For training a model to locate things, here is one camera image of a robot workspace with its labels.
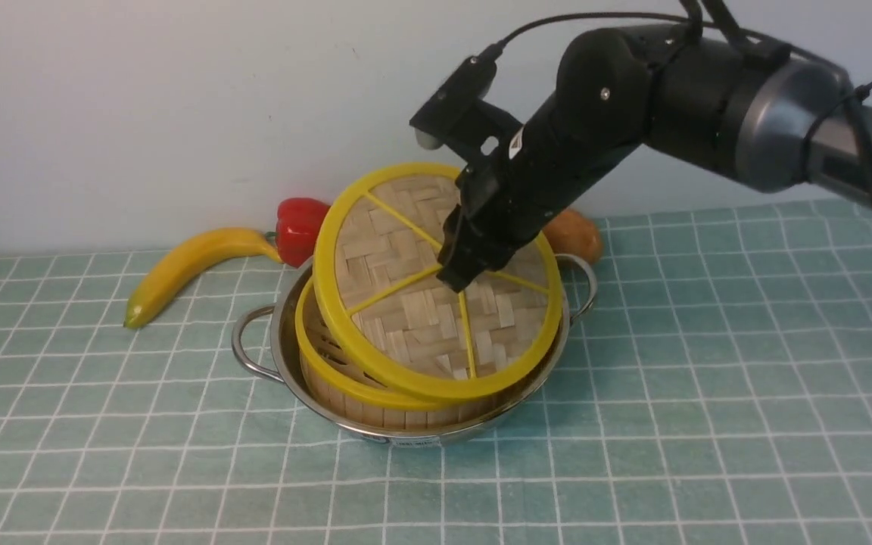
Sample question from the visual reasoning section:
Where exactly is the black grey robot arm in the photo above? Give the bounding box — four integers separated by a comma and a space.
410, 17, 872, 292

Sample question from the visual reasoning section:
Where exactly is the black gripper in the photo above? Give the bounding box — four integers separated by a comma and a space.
437, 91, 645, 293

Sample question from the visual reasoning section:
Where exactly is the black camera cable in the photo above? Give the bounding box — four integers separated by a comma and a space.
479, 0, 872, 334

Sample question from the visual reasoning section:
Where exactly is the bamboo steamer basket yellow rim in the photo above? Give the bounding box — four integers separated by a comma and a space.
291, 280, 555, 432

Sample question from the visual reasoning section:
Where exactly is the green checkered tablecloth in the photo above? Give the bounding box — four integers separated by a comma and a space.
0, 201, 872, 544

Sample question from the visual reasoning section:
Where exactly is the yellow plastic banana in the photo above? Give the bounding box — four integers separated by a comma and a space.
123, 228, 285, 330

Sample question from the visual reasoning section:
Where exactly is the stainless steel pot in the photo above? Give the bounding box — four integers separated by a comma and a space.
231, 254, 599, 447

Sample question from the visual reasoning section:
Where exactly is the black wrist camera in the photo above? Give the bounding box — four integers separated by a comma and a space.
410, 46, 522, 173

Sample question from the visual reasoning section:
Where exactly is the brown plastic potato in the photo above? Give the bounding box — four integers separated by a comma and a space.
542, 208, 603, 265

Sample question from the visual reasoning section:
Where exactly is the red plastic bell pepper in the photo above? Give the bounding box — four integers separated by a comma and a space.
264, 197, 330, 268

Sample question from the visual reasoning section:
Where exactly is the woven bamboo steamer lid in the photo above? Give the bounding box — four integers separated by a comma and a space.
311, 162, 565, 403

